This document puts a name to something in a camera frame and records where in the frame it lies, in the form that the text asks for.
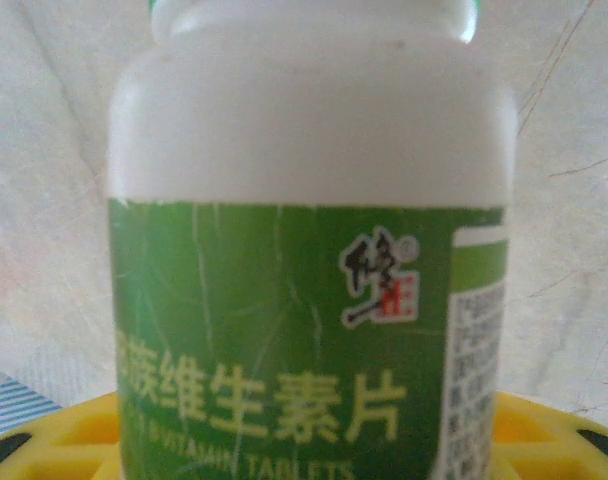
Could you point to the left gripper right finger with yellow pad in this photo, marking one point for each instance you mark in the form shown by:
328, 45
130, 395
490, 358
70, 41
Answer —
539, 445

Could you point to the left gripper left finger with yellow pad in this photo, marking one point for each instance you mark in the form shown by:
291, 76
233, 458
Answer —
64, 445

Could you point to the white vitamin bottle green cap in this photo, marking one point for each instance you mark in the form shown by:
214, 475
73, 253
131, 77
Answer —
309, 200

